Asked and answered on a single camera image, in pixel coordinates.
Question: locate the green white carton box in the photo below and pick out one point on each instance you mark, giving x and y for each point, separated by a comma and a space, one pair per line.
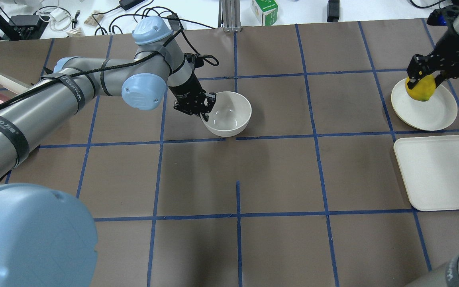
266, 11

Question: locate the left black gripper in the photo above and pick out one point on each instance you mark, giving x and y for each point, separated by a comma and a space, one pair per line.
185, 89

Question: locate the cream round plate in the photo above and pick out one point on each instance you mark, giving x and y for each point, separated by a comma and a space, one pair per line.
438, 113

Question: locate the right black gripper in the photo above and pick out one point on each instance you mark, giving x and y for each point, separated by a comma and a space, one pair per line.
454, 44

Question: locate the aluminium frame post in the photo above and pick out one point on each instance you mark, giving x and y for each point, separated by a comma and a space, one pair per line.
229, 15

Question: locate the cream rectangular tray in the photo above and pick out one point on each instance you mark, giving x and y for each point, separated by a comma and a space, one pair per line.
429, 167

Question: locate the yellow lemon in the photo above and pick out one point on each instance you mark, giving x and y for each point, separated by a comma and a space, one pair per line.
424, 89

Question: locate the black power adapter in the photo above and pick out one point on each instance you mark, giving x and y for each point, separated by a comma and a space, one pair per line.
333, 10

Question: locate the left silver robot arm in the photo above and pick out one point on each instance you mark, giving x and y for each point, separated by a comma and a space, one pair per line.
48, 237

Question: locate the beige plate in rack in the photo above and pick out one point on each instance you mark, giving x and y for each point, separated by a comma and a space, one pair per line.
14, 85

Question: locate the white ceramic bowl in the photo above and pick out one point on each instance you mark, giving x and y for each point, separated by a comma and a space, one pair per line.
230, 114

